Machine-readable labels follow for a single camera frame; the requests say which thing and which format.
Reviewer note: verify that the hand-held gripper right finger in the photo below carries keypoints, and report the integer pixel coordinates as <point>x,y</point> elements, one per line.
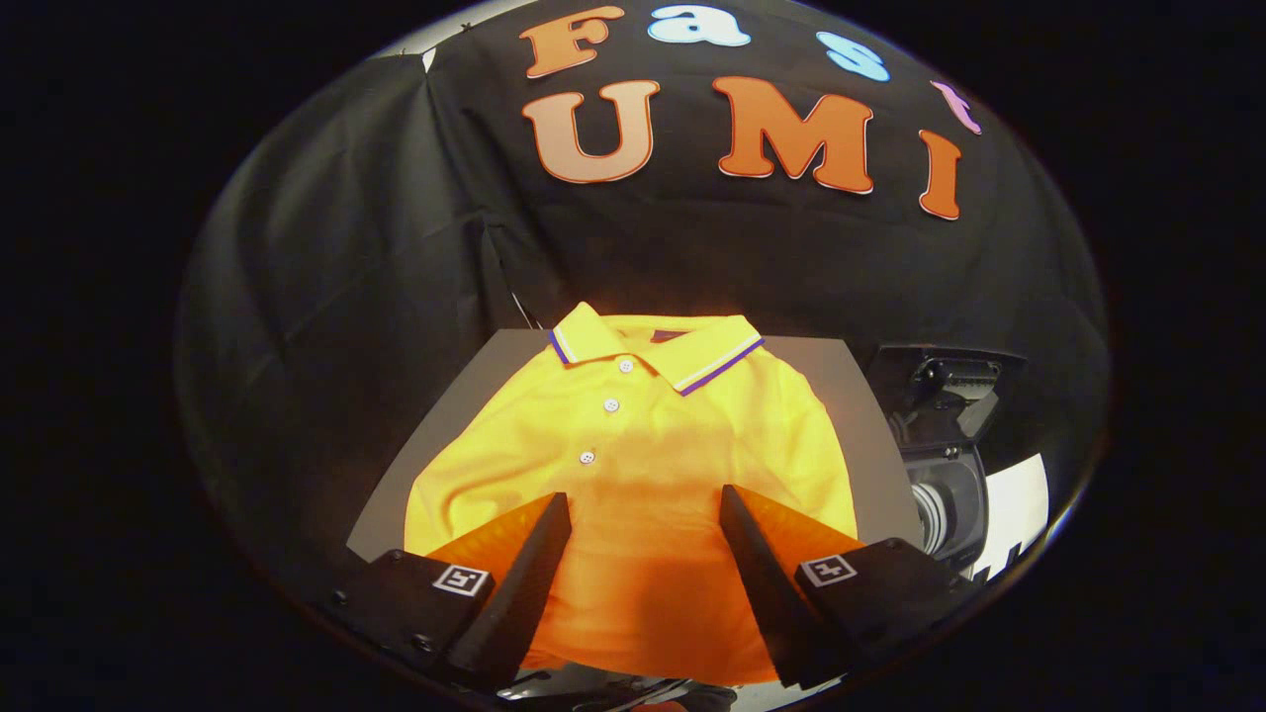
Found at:
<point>757,578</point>

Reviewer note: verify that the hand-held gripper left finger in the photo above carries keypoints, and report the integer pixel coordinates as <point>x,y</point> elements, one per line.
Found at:
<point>534,578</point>

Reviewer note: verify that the yellow polo shirt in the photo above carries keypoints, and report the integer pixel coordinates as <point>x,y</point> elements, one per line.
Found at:
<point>643,445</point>

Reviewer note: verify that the dark washing machine lid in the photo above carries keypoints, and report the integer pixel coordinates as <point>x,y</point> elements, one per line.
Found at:
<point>940,381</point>

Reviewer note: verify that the grey stand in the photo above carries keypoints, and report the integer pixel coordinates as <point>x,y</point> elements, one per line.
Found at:
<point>465,396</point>

